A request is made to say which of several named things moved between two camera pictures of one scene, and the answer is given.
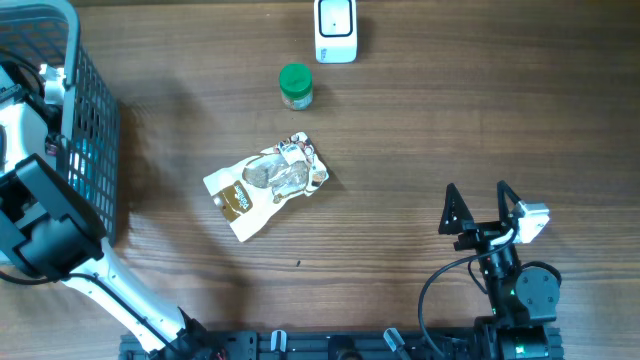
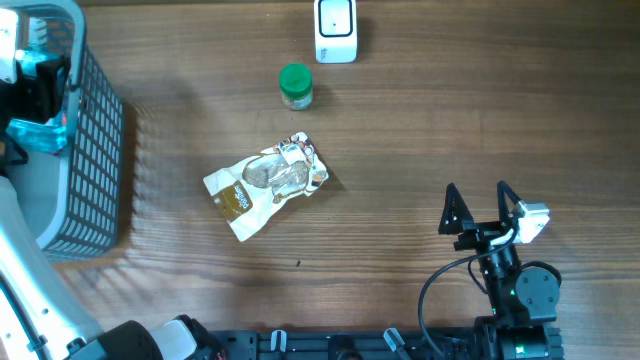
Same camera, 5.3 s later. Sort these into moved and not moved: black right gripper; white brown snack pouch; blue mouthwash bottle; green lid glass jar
Moved: blue mouthwash bottle
Not moved: black right gripper; green lid glass jar; white brown snack pouch
